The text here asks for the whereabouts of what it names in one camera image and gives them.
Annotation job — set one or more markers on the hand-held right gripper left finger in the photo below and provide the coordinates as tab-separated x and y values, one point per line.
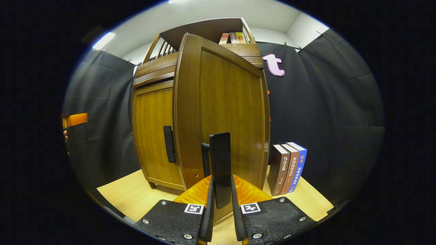
206	217

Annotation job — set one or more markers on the yellow book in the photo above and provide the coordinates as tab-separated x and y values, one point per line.
241	37

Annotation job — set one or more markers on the wooden drawer with black knob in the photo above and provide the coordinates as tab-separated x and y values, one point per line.
153	69

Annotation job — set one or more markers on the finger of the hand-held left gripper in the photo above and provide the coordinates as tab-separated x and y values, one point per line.
78	119

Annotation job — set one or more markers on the wooden cabinet door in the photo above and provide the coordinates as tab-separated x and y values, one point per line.
231	102
153	129

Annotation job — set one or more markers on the blue book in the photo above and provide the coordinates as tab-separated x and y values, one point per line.
299	166

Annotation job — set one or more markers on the dark brown book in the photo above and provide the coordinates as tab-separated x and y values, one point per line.
277	170

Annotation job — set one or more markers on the maroon book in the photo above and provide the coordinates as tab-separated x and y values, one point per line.
233	37

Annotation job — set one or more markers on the small ceiling light strip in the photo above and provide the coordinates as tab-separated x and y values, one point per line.
104	41

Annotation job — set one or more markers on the black backdrop cloth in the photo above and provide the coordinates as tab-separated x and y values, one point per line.
323	119

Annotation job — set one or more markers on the large ceiling light panel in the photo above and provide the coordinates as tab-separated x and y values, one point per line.
177	1

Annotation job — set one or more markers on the light brown book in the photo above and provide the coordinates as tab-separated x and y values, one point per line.
291	170

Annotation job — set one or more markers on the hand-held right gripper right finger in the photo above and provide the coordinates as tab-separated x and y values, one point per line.
236	217

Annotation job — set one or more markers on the wooden double-door shoe cabinet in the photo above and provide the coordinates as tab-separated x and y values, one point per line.
204	29

